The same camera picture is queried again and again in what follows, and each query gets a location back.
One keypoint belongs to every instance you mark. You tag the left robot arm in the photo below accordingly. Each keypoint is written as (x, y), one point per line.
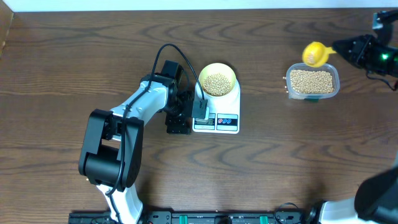
(112, 147)

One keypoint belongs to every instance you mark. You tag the yellow plastic bowl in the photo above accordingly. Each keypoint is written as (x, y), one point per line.
(217, 79)

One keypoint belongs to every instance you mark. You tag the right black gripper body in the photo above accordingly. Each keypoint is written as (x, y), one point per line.
(370, 62)

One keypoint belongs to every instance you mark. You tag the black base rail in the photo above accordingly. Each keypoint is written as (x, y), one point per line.
(165, 217)

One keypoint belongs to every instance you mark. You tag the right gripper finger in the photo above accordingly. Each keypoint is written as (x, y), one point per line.
(348, 51)
(347, 44)

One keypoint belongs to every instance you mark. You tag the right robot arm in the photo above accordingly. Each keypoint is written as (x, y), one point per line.
(376, 198)

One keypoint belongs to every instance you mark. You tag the clear container of soybeans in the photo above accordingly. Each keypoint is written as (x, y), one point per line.
(309, 83)

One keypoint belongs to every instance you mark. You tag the yellow measuring scoop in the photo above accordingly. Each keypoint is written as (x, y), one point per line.
(316, 54)

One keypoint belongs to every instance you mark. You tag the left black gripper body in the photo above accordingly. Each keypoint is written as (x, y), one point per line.
(178, 107)

